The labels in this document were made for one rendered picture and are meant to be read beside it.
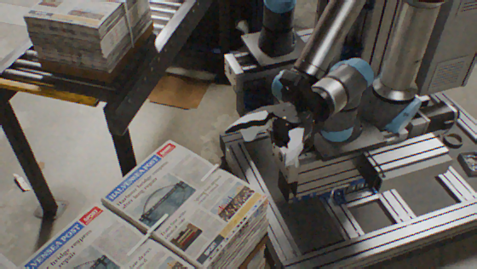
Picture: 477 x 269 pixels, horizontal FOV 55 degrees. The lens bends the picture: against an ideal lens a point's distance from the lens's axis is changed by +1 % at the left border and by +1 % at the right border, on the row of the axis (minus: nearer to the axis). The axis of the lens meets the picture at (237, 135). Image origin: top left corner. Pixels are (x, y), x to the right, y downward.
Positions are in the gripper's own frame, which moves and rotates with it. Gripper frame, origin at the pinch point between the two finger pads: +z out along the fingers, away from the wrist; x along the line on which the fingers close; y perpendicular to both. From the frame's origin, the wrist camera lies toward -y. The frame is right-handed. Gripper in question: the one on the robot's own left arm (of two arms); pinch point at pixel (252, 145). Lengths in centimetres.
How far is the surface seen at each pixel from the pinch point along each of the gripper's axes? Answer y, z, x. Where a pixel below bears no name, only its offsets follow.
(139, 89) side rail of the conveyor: 36, -27, 86
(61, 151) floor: 102, -13, 166
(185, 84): 102, -99, 162
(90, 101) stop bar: 30, -7, 85
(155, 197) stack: 36, 4, 37
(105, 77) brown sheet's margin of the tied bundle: 28, -18, 91
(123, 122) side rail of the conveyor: 41, -14, 80
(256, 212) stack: 40.6, -13.0, 14.8
